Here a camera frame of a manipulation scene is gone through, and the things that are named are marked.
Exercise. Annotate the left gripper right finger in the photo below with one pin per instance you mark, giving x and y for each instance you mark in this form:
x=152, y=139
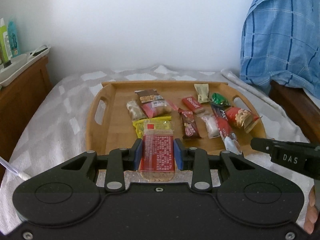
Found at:
x=245, y=191

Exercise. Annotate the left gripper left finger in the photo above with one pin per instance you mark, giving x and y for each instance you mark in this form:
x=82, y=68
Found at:
x=72, y=190

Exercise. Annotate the dark chocolate bar wrapper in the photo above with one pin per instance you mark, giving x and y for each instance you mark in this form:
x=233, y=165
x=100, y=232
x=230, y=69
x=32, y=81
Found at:
x=226, y=132

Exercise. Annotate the red snack packet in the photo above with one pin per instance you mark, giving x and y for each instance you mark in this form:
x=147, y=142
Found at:
x=157, y=162

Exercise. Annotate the beige snack packet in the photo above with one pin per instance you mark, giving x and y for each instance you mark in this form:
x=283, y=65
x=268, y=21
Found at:
x=202, y=90

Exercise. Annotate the right hand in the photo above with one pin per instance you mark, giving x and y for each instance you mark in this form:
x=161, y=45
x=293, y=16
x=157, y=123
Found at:
x=311, y=213

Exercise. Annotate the grey white blanket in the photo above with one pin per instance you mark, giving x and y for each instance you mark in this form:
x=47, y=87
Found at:
x=56, y=131

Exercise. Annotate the white candy packet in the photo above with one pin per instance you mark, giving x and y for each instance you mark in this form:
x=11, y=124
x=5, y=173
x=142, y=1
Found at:
x=210, y=123

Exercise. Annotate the wafer cracker packet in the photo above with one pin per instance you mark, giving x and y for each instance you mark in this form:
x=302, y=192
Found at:
x=241, y=118

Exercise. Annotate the wooden serving tray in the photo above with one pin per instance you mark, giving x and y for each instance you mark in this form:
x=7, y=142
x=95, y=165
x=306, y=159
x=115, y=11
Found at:
x=116, y=129

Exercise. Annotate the dark red biscuit packet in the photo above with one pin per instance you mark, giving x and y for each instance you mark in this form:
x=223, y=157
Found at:
x=189, y=126

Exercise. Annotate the green candy wrapper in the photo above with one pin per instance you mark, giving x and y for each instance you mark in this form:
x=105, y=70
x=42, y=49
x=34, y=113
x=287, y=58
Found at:
x=219, y=100

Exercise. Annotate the red Biscoff packet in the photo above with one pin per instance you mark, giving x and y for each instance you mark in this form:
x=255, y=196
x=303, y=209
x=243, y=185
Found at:
x=193, y=104

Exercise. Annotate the cream nougat packet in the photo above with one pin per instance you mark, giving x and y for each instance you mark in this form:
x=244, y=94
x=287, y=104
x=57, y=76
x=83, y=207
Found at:
x=135, y=111

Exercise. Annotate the wooden side cabinet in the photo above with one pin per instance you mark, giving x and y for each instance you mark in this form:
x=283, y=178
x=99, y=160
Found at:
x=19, y=102

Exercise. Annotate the yellow snack bag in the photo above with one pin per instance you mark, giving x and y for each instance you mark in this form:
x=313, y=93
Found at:
x=140, y=127

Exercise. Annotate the blue plaid shirt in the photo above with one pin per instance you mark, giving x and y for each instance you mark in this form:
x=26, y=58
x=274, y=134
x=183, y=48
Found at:
x=280, y=42

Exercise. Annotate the pink snack packet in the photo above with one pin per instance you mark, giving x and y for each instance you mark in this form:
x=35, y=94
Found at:
x=158, y=107

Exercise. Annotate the brown nut bar packet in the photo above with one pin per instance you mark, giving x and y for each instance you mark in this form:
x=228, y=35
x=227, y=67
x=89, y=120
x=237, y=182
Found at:
x=148, y=95

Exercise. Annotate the white tray on cabinet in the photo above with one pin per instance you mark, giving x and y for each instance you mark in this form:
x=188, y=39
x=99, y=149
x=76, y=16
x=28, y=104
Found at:
x=20, y=63

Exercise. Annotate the green tube bottle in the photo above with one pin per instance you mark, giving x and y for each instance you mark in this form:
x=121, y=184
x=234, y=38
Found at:
x=5, y=44

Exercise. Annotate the teal bottle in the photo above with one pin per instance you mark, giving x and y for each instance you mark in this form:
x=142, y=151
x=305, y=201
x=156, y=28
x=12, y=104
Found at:
x=13, y=39

